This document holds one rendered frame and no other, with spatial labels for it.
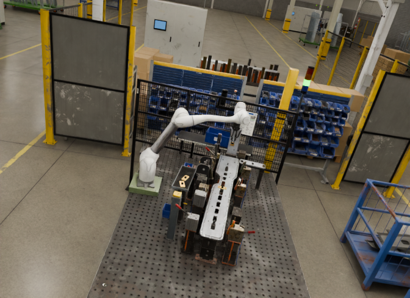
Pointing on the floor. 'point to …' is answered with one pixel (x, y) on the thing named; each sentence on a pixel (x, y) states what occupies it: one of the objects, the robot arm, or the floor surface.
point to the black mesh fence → (202, 125)
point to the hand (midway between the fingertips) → (233, 140)
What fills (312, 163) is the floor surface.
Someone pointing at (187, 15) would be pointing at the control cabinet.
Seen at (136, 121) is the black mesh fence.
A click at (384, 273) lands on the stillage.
